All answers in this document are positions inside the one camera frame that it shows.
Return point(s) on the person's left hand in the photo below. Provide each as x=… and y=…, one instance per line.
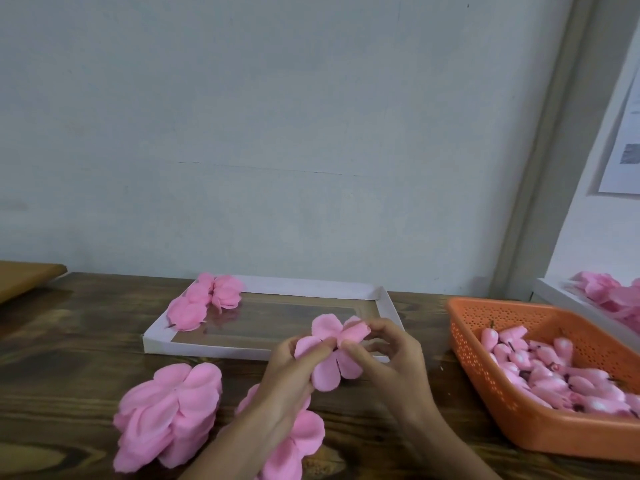
x=285, y=383

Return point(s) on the person's right hand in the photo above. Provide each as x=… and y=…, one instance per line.
x=398, y=370

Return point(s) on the pink petal sheet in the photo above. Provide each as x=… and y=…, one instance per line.
x=328, y=373

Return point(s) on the stack of pink petals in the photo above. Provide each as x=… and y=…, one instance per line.
x=300, y=440
x=165, y=420

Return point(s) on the white shallow tray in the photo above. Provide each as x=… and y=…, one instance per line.
x=260, y=320

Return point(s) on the pink petal flower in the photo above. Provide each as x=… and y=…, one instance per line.
x=227, y=298

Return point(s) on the group of finished pink roses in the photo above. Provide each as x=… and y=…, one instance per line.
x=188, y=313

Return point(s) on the pink rose buds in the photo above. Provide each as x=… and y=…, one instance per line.
x=550, y=373

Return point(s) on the pile of pink petals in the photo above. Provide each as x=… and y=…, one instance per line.
x=612, y=293

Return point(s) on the person's right forearm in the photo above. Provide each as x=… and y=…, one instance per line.
x=450, y=450

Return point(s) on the person's left forearm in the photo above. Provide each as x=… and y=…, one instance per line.
x=235, y=453

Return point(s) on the orange plastic basket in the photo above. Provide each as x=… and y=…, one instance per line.
x=540, y=435

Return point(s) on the white paper notice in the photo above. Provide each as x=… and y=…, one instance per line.
x=625, y=145

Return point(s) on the grey door frame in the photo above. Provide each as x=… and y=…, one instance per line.
x=560, y=140

